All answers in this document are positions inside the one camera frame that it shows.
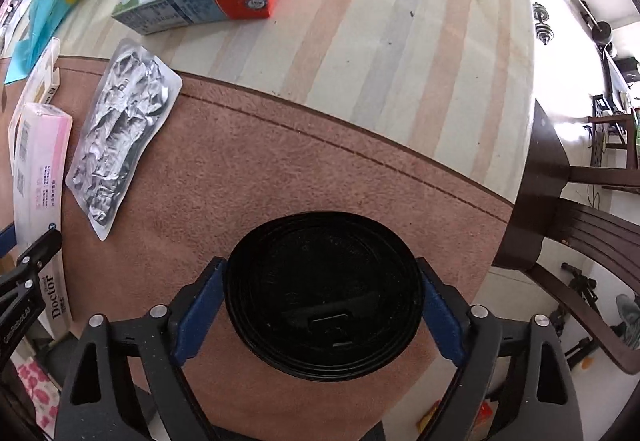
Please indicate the dark wooden chair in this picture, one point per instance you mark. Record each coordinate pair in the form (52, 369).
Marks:
(545, 181)

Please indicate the small white box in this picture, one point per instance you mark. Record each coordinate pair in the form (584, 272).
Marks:
(42, 76)

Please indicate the black plastic cup lid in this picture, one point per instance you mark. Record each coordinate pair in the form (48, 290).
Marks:
(320, 291)

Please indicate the wooden shelf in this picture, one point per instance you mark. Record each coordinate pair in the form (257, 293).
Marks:
(607, 118)

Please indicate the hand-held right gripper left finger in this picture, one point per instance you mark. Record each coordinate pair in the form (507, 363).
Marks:
(200, 313)

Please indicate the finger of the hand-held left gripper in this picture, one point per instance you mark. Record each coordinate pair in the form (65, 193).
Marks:
(37, 253)

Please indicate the black tripod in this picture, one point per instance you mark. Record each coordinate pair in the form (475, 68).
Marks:
(580, 286)

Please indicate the pink floral paper bag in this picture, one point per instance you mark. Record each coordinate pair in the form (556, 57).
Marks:
(35, 386)

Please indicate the silver foil pouch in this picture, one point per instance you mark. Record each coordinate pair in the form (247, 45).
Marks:
(120, 136)

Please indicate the table with patterned cloth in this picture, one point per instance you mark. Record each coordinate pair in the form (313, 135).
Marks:
(280, 161)

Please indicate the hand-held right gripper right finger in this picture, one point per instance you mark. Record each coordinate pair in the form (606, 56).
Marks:
(442, 318)

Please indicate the chrome dumbbell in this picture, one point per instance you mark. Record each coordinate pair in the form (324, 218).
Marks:
(543, 23)

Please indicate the striped tablecloth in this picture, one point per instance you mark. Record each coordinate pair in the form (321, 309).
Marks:
(400, 46)

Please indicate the pink and white box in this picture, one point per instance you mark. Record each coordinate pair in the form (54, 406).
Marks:
(40, 191)

